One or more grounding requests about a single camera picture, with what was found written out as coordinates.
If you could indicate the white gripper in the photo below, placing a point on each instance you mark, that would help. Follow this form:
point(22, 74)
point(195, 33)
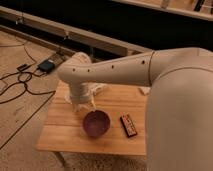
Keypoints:
point(89, 106)

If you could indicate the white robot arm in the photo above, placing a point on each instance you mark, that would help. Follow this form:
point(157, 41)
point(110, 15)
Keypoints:
point(179, 110)

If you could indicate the white sponge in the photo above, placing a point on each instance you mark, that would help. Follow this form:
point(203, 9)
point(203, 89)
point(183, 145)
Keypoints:
point(144, 90)

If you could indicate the dark purple bowl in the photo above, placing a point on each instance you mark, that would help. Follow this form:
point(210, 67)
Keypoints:
point(96, 123)

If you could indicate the wooden table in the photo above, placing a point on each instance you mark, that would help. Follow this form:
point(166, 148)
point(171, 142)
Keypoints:
point(63, 132)

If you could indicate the black red candy bar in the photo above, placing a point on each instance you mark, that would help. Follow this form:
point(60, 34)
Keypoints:
point(128, 126)

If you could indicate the black power adapter box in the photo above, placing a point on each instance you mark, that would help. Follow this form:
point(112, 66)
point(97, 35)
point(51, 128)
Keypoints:
point(46, 66)

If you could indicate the small black plug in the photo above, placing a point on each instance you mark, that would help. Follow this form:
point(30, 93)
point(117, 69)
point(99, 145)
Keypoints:
point(23, 67)

